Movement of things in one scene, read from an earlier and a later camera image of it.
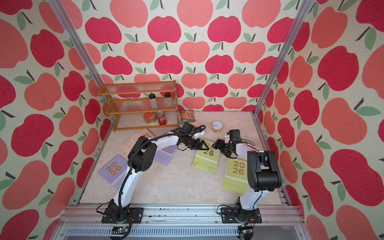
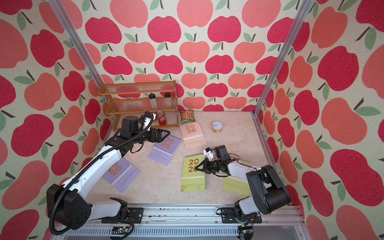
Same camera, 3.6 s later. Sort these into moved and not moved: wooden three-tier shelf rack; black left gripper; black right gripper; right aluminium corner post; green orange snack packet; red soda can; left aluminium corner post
Moved: black left gripper; black right gripper
Not moved: left aluminium corner post; green orange snack packet; wooden three-tier shelf rack; red soda can; right aluminium corner post
